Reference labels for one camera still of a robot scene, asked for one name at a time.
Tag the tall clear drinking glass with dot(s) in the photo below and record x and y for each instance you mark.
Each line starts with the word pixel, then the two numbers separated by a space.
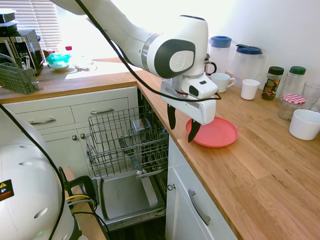
pixel 312 95

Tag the stainless steel dishwasher door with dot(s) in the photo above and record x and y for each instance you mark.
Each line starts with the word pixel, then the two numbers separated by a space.
pixel 125 197

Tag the white ceramic bowl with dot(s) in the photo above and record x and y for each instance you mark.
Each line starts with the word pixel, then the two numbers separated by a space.
pixel 303 125

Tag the clear glass food container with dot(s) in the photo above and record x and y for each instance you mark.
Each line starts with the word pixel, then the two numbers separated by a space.
pixel 141 125

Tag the glass jar red checked lid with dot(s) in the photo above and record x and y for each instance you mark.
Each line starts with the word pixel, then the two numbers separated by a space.
pixel 290 107

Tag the clear pitcher spouted blue lid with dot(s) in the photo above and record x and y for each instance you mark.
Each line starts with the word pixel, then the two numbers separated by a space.
pixel 247 67

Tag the pink round plate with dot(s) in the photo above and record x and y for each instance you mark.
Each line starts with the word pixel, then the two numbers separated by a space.
pixel 220 135

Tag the black mounting clamp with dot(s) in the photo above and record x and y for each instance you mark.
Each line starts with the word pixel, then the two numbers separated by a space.
pixel 85 182

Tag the white window blinds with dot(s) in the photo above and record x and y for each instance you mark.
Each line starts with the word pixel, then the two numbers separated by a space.
pixel 37 17

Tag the clear jar green lid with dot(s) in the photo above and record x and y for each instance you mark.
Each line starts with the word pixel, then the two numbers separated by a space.
pixel 296 82

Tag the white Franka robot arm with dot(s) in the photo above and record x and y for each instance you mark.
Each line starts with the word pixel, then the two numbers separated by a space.
pixel 125 30

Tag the silver round cabinet knob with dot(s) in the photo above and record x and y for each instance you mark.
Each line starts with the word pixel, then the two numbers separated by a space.
pixel 82 136
pixel 74 137
pixel 171 187

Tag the glass french press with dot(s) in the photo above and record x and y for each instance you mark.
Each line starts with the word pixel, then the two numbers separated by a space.
pixel 210 65

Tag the clear glass bowl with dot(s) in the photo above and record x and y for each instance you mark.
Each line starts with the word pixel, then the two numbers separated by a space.
pixel 85 66

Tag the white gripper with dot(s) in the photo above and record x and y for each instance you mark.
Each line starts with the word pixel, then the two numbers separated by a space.
pixel 205 110

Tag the bottle with red cap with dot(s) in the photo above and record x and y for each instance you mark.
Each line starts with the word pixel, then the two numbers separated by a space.
pixel 68 49

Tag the white drawer front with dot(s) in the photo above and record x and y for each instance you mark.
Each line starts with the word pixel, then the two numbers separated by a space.
pixel 62 112
pixel 82 107

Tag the white ribbed cup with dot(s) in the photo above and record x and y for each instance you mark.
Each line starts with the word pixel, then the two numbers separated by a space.
pixel 249 90

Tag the grey plastic cutlery basket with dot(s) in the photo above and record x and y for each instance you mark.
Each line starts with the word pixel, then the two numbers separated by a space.
pixel 17 80

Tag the clear pitcher round blue lid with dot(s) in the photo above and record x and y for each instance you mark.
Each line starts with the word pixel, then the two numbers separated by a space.
pixel 221 52

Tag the wooden robot stand top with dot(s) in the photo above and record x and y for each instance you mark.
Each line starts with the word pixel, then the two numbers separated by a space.
pixel 87 222

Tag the spice jar black lid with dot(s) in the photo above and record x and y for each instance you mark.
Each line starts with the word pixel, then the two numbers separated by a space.
pixel 271 86

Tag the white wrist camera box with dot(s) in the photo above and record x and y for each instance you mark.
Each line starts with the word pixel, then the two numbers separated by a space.
pixel 202 87

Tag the black coffee machine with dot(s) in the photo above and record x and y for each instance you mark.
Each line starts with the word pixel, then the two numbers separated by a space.
pixel 25 47

